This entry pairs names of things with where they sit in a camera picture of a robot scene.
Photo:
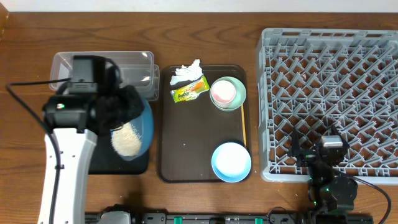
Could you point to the black plastic tray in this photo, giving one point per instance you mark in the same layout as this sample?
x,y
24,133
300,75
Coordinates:
x,y
106,161

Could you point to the crumpled white tissue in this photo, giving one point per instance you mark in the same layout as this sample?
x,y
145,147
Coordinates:
x,y
190,73

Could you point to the clear plastic bin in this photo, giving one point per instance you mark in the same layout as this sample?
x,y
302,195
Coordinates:
x,y
137,69

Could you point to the dark blue plate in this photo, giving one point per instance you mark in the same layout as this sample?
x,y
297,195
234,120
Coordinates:
x,y
145,125

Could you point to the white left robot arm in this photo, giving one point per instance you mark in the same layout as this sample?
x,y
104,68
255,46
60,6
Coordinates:
x,y
75,121

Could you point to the pink cup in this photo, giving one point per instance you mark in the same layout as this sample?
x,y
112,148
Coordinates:
x,y
223,92

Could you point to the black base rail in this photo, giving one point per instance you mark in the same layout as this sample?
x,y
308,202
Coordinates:
x,y
161,218

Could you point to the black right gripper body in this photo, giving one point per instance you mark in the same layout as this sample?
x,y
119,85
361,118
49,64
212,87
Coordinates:
x,y
310,155

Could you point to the yellow snack wrapper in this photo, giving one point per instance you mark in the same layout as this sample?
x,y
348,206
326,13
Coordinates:
x,y
191,91

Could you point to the green bowl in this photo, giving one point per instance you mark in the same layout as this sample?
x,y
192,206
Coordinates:
x,y
239,98

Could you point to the wooden chopstick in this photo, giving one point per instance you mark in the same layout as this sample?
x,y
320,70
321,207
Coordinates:
x,y
243,126

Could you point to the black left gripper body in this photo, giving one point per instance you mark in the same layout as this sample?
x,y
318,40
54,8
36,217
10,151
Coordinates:
x,y
120,107

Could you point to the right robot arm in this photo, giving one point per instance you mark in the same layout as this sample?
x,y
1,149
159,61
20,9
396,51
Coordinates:
x,y
333,194

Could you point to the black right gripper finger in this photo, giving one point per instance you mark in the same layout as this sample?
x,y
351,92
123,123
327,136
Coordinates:
x,y
295,149
340,141

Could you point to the light blue bowl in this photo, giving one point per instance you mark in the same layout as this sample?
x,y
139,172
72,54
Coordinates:
x,y
231,162

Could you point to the pile of white rice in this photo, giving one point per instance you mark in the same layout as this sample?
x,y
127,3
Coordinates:
x,y
126,140

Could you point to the brown serving tray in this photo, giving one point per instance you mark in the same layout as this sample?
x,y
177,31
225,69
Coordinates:
x,y
190,131

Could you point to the grey dishwasher rack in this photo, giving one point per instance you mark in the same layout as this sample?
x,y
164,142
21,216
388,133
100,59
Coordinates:
x,y
309,80

